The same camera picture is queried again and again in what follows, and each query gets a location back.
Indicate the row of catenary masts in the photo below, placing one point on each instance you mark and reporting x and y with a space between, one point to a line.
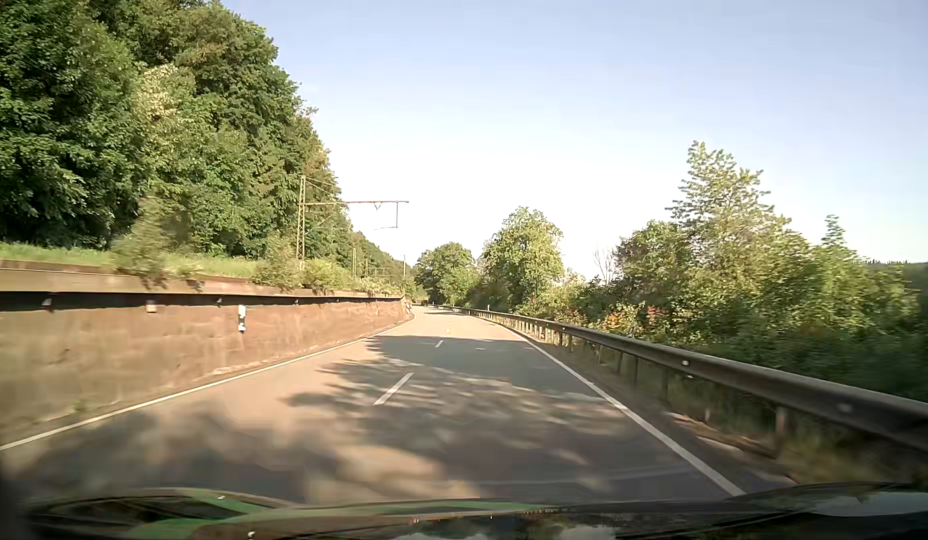
374 268

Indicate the grey asphalt road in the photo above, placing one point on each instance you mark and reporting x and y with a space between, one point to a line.
449 427

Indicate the railway catenary mast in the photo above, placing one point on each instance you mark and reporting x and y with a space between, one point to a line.
302 225

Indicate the green bush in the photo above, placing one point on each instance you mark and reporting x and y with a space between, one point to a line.
145 244
280 266

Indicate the road markings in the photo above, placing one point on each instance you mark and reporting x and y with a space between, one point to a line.
644 424

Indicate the car's own bonnet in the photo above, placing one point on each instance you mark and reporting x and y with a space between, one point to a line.
464 517

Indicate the row of green trees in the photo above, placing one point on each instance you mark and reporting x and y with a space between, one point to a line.
719 285

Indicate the wood of green trees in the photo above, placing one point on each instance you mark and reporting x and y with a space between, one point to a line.
133 112

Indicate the grass bank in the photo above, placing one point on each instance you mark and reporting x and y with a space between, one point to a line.
73 256

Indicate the white marker post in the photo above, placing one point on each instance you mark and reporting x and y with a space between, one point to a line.
241 318

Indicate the grey metal guard rail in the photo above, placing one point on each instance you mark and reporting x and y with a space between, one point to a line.
734 371

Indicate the brown stone retaining wall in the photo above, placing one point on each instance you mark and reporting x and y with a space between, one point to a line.
133 345

